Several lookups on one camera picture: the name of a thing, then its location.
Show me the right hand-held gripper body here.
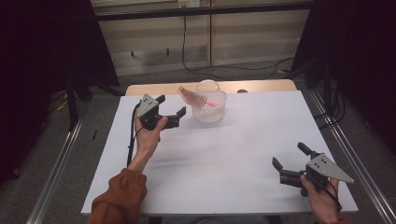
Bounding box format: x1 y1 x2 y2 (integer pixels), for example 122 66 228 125
278 150 356 198

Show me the white board sheet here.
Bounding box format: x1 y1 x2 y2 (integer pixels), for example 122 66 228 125
80 90 360 217

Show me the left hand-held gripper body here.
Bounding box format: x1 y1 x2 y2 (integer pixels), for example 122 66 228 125
135 93 182 132

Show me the pink hairbrush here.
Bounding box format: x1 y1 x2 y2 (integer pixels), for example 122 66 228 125
177 85 221 109

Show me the long black floor cable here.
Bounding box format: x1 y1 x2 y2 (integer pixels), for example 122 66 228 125
181 13 295 81

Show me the black horizontal bar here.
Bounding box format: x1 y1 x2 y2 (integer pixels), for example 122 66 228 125
92 1 314 22

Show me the aluminium rail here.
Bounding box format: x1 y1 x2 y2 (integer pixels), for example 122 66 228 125
309 89 396 224
25 118 86 224

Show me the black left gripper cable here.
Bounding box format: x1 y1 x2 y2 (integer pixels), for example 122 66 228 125
125 103 145 168

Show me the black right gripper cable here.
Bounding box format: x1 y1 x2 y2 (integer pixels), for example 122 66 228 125
311 174 343 214

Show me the yellow floor cable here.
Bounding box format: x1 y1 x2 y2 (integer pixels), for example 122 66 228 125
55 98 70 112

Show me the white wall socket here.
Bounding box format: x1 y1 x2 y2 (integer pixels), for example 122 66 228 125
177 0 202 9

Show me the bundle of black floor cables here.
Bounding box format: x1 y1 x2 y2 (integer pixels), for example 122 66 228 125
313 88 347 131

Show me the black curtain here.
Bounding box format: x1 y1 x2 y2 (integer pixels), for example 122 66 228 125
290 0 396 157
0 0 121 189

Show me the person's right hand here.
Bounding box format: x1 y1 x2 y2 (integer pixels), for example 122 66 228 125
299 174 341 224

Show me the clear plastic cup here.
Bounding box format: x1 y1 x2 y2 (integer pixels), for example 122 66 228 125
191 79 228 125

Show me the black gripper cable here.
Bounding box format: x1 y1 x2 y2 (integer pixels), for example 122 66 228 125
125 103 145 168
311 174 343 214

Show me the person's left hand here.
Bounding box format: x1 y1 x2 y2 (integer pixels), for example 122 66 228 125
134 107 169 161

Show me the light wooden table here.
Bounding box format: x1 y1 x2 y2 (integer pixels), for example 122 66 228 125
124 78 298 97

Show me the black metal stand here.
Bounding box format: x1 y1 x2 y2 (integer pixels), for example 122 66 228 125
65 73 79 133

